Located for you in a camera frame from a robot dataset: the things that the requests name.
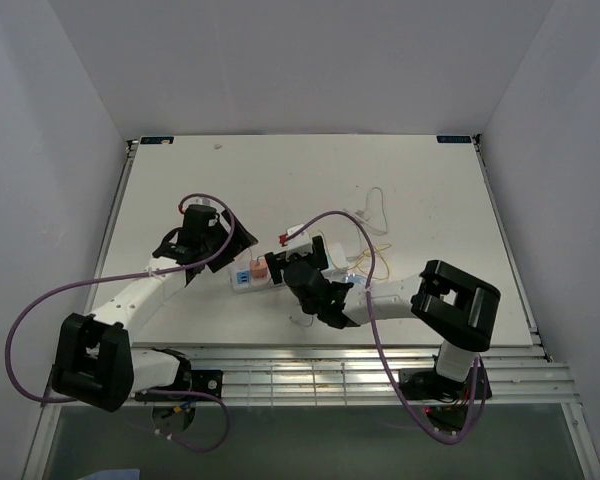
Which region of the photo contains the blue corner label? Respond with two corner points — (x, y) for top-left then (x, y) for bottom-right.
(436, 135), (472, 144)
(140, 136), (174, 145)

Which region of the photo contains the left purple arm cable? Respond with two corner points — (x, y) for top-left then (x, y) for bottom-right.
(4, 193), (237, 404)

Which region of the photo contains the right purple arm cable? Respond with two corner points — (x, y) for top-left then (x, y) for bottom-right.
(284, 210), (489, 445)

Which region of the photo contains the left blue corner label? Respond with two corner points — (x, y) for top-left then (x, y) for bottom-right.
(140, 136), (174, 145)

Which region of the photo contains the white power strip cord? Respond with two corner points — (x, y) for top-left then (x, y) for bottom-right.
(343, 187), (391, 236)

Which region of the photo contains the right blue corner label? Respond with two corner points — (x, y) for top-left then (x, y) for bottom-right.
(436, 135), (472, 144)

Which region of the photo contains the blue cloth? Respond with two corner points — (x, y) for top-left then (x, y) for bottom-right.
(84, 469), (140, 480)

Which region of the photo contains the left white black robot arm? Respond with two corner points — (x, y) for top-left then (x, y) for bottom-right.
(51, 205), (258, 412)

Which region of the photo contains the pink charger plug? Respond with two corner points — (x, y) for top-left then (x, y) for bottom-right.
(249, 258), (268, 281)

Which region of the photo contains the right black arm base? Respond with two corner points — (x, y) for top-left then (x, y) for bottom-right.
(398, 367), (492, 403)

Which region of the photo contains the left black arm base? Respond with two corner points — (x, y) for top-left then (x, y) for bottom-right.
(134, 369), (224, 402)

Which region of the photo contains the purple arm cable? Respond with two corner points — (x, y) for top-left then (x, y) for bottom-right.
(284, 210), (489, 445)
(4, 193), (237, 404)

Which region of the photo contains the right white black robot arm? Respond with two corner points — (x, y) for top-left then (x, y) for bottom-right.
(265, 237), (501, 397)

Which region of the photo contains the white colourful power strip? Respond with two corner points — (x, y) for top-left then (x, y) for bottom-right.
(228, 241), (349, 292)

